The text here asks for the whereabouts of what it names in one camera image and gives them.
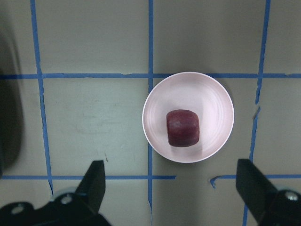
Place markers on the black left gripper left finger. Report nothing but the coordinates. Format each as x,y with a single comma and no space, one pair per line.
86,198

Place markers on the pink plate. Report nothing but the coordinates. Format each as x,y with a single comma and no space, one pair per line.
196,92

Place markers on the red apple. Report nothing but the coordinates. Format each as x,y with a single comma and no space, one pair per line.
183,128

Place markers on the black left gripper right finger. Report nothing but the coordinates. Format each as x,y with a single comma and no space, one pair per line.
267,204

